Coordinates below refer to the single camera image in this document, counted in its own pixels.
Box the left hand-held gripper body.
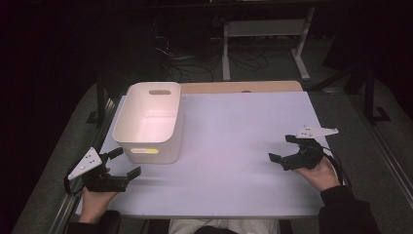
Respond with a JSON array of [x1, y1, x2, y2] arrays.
[[67, 146, 130, 194]]

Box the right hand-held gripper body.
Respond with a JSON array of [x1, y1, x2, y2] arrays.
[[280, 125, 340, 172]]

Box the yellow shuttlecock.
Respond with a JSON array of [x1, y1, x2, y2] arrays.
[[131, 148, 160, 155]]

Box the white plastic storage bin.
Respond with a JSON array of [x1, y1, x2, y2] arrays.
[[112, 81, 186, 165]]

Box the person's left hand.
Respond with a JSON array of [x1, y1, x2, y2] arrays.
[[77, 167, 120, 225]]

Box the person's right hand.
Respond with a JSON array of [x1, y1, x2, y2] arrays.
[[293, 157, 342, 193]]

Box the black metal stand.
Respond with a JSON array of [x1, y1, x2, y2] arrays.
[[308, 61, 393, 127], [85, 71, 119, 129]]

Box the person's lap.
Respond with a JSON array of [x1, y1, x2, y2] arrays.
[[168, 218, 281, 234]]

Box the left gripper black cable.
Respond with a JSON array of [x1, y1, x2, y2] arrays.
[[63, 162, 86, 197]]

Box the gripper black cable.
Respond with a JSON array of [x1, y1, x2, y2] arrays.
[[320, 145, 354, 189], [63, 162, 86, 197]]

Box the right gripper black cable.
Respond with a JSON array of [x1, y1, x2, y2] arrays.
[[320, 145, 354, 189]]

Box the metal floor rail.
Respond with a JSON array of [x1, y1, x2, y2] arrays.
[[48, 97, 119, 234], [349, 96, 413, 210]]

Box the white desk frame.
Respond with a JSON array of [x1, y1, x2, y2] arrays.
[[221, 6, 317, 82]]

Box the black floor cables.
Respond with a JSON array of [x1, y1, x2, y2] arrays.
[[151, 16, 281, 83]]

